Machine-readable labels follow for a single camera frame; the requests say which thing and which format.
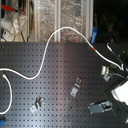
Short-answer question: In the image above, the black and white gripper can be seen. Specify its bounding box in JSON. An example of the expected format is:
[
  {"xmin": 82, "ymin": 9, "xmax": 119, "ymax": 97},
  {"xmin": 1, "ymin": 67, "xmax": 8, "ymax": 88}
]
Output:
[{"xmin": 88, "ymin": 66, "xmax": 128, "ymax": 116}]

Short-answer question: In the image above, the white cable with red band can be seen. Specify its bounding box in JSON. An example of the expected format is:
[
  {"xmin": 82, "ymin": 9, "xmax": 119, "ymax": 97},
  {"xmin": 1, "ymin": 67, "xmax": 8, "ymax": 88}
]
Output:
[{"xmin": 0, "ymin": 26, "xmax": 128, "ymax": 80}]

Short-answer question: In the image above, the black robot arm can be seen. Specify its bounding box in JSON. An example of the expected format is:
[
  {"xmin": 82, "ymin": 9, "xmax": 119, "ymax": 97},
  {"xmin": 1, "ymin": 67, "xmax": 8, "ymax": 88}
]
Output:
[{"xmin": 88, "ymin": 41, "xmax": 128, "ymax": 118}]

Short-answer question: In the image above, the black perforated board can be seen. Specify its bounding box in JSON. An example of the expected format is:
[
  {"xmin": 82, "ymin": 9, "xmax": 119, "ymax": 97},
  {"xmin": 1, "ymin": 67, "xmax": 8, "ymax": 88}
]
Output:
[{"xmin": 0, "ymin": 43, "xmax": 128, "ymax": 128}]

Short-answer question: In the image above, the blue object behind board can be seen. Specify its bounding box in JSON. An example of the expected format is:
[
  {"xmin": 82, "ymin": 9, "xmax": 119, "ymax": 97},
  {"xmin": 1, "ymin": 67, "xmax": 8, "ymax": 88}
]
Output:
[{"xmin": 91, "ymin": 26, "xmax": 98, "ymax": 44}]

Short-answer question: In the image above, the clear plastic covered panel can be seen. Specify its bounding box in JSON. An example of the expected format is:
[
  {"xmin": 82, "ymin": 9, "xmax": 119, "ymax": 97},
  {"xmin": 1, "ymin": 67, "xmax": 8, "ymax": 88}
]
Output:
[{"xmin": 34, "ymin": 0, "xmax": 94, "ymax": 41}]

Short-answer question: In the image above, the blue object bottom left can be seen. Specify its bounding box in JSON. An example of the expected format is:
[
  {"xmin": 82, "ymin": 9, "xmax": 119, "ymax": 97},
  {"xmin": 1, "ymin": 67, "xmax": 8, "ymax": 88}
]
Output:
[{"xmin": 0, "ymin": 117, "xmax": 6, "ymax": 126}]

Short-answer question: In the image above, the metal cable clip centre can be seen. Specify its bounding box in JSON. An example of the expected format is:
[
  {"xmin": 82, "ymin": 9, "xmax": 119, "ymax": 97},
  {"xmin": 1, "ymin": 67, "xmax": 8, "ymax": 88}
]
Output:
[{"xmin": 70, "ymin": 77, "xmax": 82, "ymax": 97}]

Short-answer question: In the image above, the metal cable clip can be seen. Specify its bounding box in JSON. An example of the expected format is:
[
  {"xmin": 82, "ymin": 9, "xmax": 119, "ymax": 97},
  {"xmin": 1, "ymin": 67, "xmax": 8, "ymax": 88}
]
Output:
[
  {"xmin": 70, "ymin": 77, "xmax": 82, "ymax": 97},
  {"xmin": 30, "ymin": 97, "xmax": 45, "ymax": 113}
]

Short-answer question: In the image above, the metal cable clip left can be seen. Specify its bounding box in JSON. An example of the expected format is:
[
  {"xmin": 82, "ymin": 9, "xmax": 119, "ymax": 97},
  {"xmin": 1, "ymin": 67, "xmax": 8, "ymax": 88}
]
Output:
[{"xmin": 30, "ymin": 97, "xmax": 45, "ymax": 113}]

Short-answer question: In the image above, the white cable at left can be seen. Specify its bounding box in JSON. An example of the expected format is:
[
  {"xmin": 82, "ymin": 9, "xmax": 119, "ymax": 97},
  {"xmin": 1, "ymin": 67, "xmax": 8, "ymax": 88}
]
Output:
[{"xmin": 0, "ymin": 73, "xmax": 14, "ymax": 115}]

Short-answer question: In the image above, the white device with cables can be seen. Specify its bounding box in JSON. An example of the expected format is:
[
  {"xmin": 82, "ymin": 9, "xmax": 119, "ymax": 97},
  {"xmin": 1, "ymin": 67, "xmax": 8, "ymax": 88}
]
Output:
[{"xmin": 1, "ymin": 29, "xmax": 15, "ymax": 42}]

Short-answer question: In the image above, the red handled tool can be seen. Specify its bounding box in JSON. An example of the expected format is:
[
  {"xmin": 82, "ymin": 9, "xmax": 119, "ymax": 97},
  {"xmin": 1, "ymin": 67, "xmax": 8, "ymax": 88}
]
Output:
[{"xmin": 1, "ymin": 4, "xmax": 25, "ymax": 15}]

